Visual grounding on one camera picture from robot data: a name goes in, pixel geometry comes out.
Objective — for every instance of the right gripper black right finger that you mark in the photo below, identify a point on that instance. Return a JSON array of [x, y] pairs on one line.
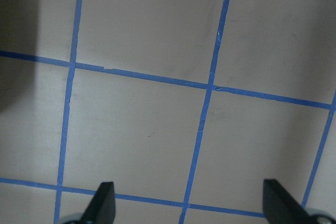
[[279, 207]]

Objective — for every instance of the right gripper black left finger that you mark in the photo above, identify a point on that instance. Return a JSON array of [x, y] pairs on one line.
[[102, 207]]

